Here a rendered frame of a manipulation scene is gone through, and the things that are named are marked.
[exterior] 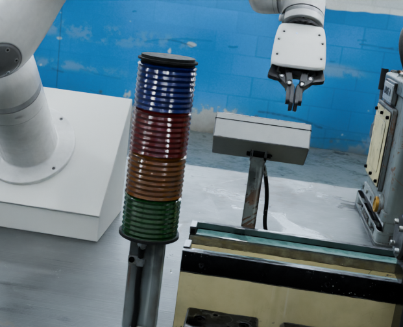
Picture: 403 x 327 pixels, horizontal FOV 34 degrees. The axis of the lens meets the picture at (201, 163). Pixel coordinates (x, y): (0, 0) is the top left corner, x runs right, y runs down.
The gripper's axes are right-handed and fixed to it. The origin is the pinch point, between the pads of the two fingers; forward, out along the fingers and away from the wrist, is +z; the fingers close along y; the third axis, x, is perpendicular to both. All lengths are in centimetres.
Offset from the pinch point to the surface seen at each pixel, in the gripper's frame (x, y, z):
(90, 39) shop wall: 434, -178, -294
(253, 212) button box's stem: 6.7, -4.6, 20.9
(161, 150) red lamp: -49, -15, 37
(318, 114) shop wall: 463, 50, -259
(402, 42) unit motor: 10.0, 21.8, -22.7
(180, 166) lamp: -47, -13, 37
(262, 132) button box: -3.6, -4.9, 9.8
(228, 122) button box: -3.8, -11.2, 8.7
